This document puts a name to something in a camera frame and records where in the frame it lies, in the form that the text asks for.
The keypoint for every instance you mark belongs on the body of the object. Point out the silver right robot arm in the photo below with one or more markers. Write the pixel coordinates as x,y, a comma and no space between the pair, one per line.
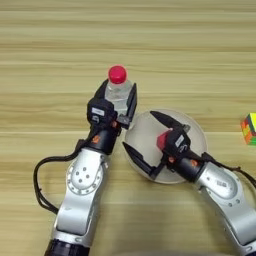
230,196

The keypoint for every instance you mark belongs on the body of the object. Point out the multicoloured puzzle cube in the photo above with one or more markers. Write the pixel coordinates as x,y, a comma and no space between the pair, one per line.
250,130

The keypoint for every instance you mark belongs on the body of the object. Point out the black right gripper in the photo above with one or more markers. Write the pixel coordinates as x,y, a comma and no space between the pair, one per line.
186,166

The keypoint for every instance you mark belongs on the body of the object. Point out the left gripper labelled black box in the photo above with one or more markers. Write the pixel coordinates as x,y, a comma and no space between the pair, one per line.
101,111

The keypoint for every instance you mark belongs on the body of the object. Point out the round beige plate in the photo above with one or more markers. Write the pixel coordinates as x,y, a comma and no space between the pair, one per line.
143,140

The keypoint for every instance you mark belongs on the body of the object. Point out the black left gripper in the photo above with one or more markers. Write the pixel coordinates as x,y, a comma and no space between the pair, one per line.
101,140

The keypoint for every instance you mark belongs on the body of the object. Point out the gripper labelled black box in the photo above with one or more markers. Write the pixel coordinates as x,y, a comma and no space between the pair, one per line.
101,111
177,141

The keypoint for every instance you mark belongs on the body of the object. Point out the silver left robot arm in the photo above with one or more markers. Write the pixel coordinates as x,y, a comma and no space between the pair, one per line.
81,186

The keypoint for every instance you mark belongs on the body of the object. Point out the right gripper labelled black box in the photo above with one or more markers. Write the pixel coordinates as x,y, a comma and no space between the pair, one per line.
177,141

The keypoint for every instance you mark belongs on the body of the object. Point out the clear bottle with red cap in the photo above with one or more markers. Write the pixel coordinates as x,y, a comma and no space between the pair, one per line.
118,91

